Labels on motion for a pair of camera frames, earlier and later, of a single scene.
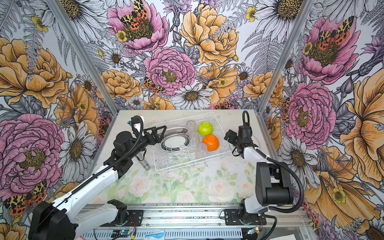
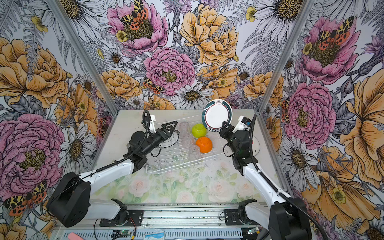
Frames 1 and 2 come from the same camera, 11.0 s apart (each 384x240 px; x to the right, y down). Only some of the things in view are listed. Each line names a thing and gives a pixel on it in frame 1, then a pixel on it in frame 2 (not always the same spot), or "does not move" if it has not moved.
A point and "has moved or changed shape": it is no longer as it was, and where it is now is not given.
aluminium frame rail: (198, 222) does not move
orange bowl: (211, 141) -> (205, 144)
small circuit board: (123, 233) does not move
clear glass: (194, 140) -> (187, 139)
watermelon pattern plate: (255, 141) does not move
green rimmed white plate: (174, 142) -> (215, 113)
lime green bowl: (205, 129) does not move
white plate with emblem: (178, 130) has moved or changed shape
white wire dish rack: (190, 141) does not move
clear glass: (191, 124) -> (184, 128)
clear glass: (201, 151) -> (194, 153)
